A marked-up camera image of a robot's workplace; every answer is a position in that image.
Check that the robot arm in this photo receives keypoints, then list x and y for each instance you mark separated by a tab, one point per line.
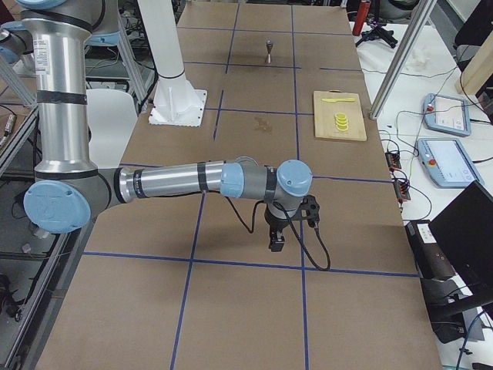
79	175
17	45

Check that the orange terminal block upper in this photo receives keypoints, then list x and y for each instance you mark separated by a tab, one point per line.
393	161

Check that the teach pendant with red button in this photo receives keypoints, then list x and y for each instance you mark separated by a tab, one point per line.
447	162

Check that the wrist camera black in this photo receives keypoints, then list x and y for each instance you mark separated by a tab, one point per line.
309	211

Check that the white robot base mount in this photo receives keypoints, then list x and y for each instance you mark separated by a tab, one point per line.
175	102

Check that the black tripod handle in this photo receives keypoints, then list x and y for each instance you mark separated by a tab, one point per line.
378	32

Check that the black box under monitor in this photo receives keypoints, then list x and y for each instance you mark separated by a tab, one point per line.
429	257

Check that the red thermos bottle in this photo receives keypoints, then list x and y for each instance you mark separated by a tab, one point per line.
361	17

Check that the orange terminal block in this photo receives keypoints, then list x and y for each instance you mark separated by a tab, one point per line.
393	161
402	192

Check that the aluminium camera frame post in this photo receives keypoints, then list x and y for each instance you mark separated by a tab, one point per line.
413	30

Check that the bamboo cutting board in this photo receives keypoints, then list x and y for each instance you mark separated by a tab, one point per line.
325	122

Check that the white crumpled tissue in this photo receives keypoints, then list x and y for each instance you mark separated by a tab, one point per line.
420	57

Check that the yellow plastic knife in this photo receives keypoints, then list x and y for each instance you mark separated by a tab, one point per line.
338	100

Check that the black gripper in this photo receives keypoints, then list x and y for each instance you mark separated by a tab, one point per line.
276	224

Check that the black computer monitor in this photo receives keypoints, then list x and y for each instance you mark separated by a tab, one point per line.
463	231

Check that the orange terminal block lower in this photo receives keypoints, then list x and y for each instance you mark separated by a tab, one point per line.
402	192

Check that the steel jigger measuring cup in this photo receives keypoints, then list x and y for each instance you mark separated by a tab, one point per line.
269	47

